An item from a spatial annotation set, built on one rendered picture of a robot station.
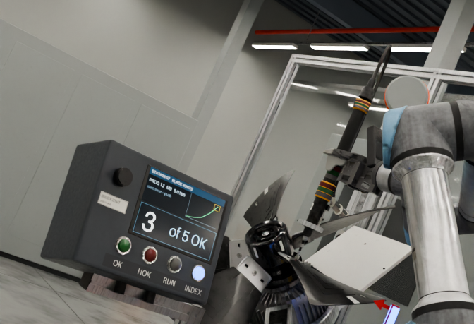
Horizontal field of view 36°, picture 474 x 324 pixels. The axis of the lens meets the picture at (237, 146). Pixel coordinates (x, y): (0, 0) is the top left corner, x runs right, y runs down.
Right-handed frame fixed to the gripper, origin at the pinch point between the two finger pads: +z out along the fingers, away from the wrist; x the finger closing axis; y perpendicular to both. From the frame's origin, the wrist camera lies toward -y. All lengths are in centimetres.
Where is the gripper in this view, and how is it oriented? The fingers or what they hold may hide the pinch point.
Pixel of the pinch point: (333, 153)
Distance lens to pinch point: 195.1
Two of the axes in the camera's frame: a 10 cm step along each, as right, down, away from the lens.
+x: 7.2, 3.8, 5.9
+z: -5.7, -1.7, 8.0
